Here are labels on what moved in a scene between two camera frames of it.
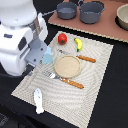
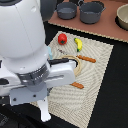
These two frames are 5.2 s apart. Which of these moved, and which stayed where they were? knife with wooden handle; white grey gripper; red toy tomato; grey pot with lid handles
Moved: white grey gripper
Stayed: knife with wooden handle; red toy tomato; grey pot with lid handles
